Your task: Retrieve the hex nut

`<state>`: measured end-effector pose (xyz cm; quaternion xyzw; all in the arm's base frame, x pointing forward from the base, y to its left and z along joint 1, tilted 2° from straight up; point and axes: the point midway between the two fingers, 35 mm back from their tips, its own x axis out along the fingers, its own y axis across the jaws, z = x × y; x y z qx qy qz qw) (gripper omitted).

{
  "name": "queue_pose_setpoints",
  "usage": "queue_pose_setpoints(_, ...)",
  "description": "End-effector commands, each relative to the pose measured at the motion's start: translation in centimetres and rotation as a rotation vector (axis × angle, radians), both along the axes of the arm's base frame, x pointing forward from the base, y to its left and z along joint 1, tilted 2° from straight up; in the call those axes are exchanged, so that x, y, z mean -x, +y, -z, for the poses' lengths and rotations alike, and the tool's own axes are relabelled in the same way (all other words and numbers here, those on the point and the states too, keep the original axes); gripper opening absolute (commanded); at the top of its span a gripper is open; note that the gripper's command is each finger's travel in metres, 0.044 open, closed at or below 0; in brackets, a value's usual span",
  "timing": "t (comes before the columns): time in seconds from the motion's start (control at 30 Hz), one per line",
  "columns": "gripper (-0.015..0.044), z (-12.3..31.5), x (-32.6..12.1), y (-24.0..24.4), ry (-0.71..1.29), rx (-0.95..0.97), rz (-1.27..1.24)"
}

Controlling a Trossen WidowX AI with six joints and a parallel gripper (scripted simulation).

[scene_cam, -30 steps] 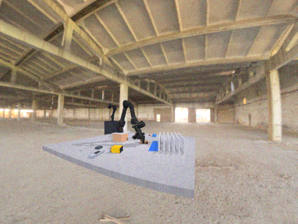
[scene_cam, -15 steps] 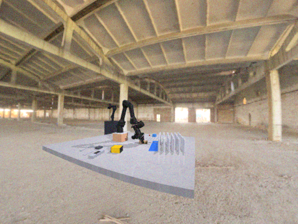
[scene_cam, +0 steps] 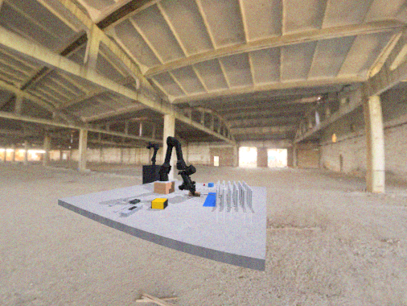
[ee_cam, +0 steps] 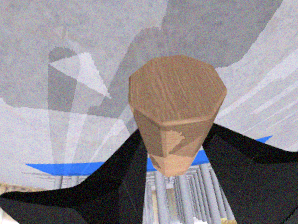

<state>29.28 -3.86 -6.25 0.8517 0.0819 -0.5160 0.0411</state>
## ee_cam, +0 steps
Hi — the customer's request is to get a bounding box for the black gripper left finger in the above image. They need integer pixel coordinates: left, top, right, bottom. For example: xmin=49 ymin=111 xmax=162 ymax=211
xmin=0 ymin=129 xmax=148 ymax=224

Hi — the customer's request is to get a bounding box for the blue flat strip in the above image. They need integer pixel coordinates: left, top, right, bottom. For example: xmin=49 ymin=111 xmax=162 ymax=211
xmin=25 ymin=136 xmax=271 ymax=176

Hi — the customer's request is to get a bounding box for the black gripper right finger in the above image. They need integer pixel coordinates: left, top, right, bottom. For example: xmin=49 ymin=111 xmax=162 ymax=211
xmin=202 ymin=123 xmax=298 ymax=224

